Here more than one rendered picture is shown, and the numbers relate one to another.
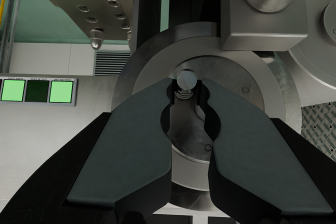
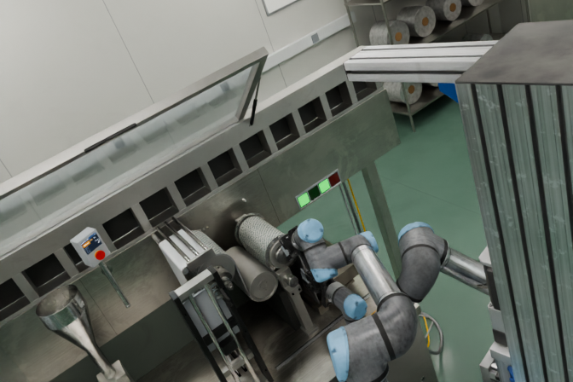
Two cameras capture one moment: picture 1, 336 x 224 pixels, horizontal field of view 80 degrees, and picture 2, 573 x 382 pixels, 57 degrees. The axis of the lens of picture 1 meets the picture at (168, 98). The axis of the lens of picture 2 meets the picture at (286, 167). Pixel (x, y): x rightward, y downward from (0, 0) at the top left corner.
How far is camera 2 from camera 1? 188 cm
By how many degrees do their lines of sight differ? 27
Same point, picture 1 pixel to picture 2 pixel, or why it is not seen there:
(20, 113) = (316, 177)
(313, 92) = (261, 269)
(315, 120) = not seen: hidden behind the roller
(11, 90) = (325, 185)
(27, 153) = (304, 164)
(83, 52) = not seen: hidden behind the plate
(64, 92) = (302, 200)
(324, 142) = not seen: hidden behind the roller
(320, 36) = (268, 280)
